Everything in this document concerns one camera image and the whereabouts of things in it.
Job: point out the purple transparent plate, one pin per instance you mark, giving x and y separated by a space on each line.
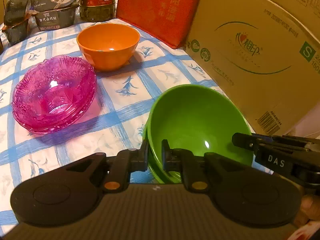
42 131
57 128
50 92

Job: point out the red tote bag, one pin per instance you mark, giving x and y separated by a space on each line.
155 10

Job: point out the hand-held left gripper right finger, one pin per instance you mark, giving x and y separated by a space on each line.
166 160

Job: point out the large cardboard box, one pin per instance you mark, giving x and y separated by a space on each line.
250 67

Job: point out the blue checked floral tablecloth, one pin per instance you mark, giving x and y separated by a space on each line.
120 110

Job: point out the person's right hand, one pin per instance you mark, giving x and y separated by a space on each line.
310 210

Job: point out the orange plastic bowl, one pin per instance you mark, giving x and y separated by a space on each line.
107 60

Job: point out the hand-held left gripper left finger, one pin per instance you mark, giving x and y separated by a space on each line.
145 157

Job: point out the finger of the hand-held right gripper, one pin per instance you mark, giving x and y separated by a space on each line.
287 140
243 141

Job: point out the green plastic bowl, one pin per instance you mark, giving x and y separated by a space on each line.
200 120
156 172

